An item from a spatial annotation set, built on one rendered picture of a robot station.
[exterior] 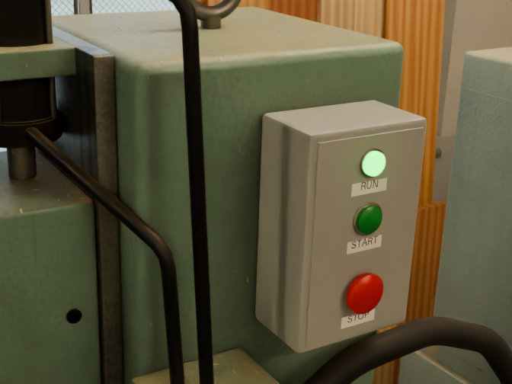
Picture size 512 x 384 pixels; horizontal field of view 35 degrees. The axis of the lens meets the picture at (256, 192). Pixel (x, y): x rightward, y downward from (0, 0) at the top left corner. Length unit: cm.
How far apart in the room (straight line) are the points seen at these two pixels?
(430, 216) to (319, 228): 189
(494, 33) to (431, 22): 50
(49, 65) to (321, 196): 20
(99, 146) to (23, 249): 9
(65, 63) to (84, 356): 21
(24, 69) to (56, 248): 12
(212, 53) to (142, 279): 16
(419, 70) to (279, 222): 193
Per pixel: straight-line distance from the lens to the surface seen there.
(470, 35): 284
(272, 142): 54
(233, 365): 59
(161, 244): 52
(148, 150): 52
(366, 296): 57
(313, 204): 52
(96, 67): 53
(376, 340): 65
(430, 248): 246
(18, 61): 55
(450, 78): 281
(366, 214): 54
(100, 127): 54
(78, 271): 58
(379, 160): 54
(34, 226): 55
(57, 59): 56
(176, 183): 54
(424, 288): 250
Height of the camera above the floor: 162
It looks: 20 degrees down
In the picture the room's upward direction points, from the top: 2 degrees clockwise
